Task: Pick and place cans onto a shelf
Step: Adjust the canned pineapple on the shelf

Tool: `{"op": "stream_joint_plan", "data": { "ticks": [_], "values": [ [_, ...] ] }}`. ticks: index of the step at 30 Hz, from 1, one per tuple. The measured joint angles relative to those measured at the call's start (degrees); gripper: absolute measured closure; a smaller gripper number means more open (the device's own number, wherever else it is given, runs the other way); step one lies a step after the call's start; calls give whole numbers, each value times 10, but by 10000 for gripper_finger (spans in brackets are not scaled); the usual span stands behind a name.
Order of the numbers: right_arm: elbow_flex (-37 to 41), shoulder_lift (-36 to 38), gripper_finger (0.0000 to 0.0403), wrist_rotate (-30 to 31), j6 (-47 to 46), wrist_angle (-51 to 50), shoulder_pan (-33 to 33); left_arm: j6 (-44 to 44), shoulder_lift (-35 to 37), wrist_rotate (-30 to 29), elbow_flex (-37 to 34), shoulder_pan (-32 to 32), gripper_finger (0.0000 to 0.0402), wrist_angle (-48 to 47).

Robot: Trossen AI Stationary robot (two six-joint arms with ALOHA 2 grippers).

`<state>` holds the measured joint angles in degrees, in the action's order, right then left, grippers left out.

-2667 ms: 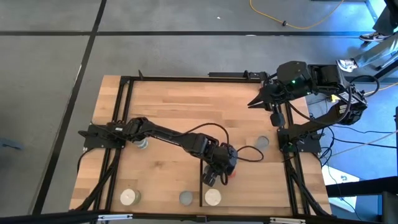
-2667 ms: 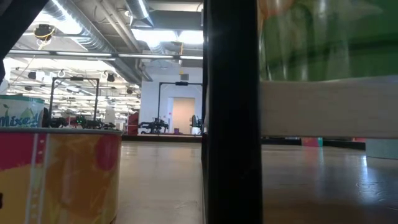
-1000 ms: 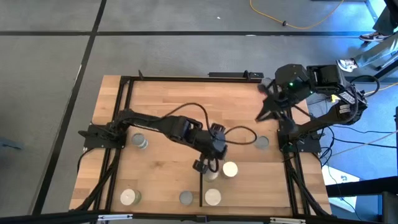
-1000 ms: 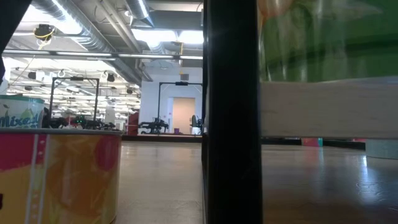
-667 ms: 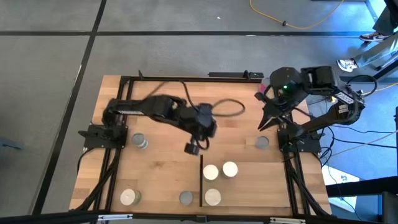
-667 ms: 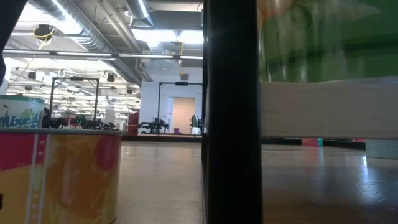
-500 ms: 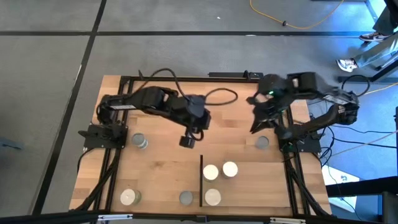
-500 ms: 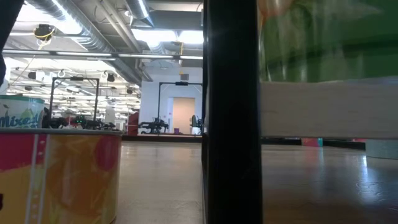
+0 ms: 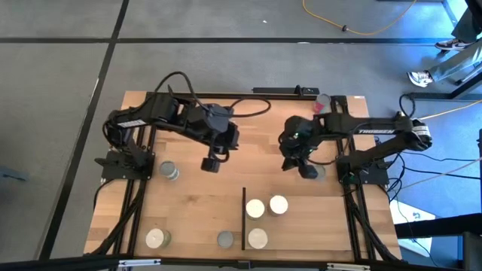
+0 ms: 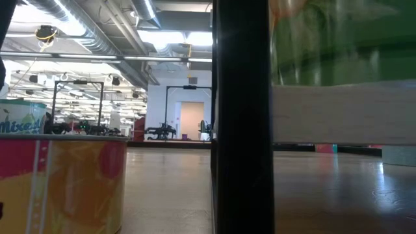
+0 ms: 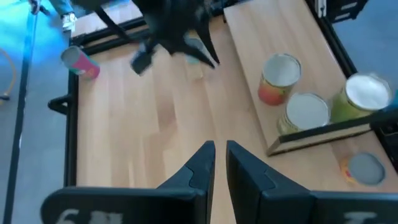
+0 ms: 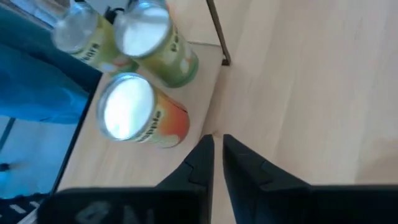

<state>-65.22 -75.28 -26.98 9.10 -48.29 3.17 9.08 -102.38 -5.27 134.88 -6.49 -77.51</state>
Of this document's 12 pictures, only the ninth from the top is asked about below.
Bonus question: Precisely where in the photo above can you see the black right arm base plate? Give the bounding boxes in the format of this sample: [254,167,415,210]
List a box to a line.
[336,154,391,186]

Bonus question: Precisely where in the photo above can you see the black metal stand base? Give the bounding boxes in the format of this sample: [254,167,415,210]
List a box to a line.
[408,69,482,102]

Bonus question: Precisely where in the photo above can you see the white printed card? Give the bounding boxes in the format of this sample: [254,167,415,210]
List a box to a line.
[389,198,438,259]

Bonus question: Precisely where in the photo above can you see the short pink yellow orange can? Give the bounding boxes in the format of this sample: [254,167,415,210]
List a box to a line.
[216,230,235,249]

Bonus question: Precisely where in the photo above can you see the yellow extension cord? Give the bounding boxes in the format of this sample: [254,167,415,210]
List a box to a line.
[417,99,482,121]

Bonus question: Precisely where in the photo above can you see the yellow floor cable with knot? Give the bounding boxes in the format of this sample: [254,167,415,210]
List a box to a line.
[302,0,418,38]

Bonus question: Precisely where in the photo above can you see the person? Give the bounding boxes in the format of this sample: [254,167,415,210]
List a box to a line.
[406,0,482,88]

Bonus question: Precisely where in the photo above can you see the yellow green labelled can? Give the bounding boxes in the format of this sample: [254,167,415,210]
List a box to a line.
[267,194,289,218]

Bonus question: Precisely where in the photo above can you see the black desk edge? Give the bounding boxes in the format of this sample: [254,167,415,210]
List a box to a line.
[394,212,482,271]

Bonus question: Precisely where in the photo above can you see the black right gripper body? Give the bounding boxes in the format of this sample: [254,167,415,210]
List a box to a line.
[280,131,316,171]

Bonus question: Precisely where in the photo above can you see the white teal Mixed label can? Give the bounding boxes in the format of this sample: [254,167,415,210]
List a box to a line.
[158,160,181,181]

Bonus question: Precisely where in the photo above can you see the pale-lidded tin can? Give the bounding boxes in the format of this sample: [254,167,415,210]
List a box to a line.
[145,228,172,250]

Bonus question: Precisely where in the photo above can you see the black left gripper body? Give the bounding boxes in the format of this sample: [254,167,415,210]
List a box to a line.
[205,122,241,155]

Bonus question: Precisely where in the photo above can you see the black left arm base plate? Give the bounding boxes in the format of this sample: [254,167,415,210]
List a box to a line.
[93,149,156,181]

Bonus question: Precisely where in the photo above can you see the black power strip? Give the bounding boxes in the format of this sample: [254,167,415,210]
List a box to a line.
[252,85,321,96]

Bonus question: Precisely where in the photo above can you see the black floor cable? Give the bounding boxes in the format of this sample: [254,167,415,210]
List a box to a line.
[391,148,482,163]

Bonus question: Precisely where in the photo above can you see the beige floor cable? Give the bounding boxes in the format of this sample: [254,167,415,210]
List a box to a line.
[398,157,482,189]

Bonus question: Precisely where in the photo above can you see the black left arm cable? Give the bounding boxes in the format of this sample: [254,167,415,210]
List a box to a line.
[153,70,272,118]

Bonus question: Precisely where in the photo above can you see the black aluminium rig frame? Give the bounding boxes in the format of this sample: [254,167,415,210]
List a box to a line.
[84,91,402,271]

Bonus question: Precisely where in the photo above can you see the orange yellow fruit can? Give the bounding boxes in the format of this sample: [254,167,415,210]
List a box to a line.
[245,198,267,221]

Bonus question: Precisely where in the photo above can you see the black cable bundle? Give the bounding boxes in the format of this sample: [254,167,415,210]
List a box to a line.
[344,186,401,263]
[88,179,148,257]

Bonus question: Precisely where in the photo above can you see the pink and teal can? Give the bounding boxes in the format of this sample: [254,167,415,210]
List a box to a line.
[313,93,333,114]

